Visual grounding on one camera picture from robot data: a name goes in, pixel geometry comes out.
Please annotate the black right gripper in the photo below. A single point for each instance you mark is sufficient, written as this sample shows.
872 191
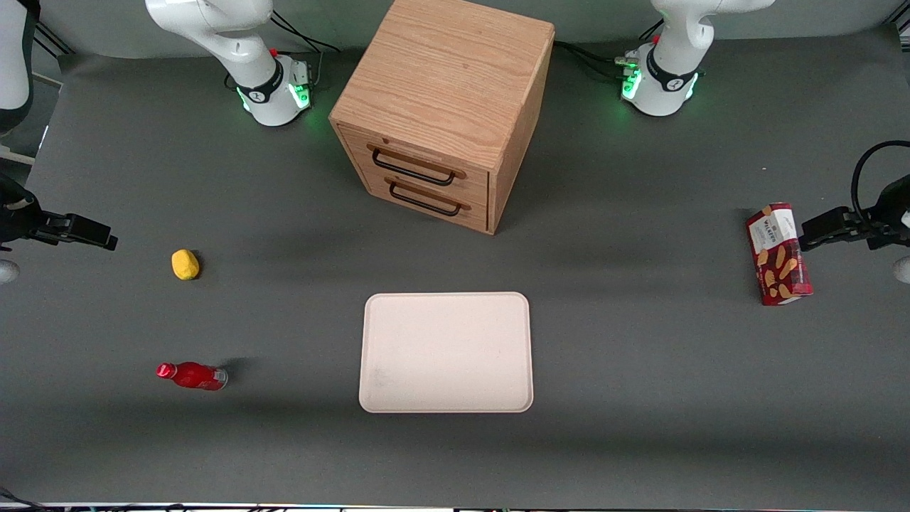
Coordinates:
15 216

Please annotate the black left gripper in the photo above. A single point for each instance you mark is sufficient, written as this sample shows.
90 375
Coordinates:
890 215

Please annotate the red coke bottle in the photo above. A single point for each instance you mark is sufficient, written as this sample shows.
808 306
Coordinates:
192 375

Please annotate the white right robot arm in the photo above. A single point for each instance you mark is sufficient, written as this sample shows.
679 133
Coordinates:
249 43

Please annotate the beige rectangular tray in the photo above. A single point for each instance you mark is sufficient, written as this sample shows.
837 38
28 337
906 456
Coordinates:
446 352

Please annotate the red cookie box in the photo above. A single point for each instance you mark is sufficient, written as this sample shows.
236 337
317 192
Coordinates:
780 256

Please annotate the yellow lemon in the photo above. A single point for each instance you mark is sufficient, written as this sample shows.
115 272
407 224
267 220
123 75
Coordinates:
185 264

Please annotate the wooden two-drawer cabinet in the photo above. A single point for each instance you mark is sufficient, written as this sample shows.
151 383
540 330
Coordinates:
441 78

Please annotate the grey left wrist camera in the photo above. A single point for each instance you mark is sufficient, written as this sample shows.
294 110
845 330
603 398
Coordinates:
903 270

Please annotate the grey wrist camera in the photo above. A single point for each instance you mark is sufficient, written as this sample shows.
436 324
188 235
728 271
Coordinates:
903 270
7 272

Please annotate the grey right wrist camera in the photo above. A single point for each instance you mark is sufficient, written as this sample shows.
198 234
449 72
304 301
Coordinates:
7 272

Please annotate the dark metal frame rail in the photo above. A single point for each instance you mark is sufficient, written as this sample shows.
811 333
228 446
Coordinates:
53 41

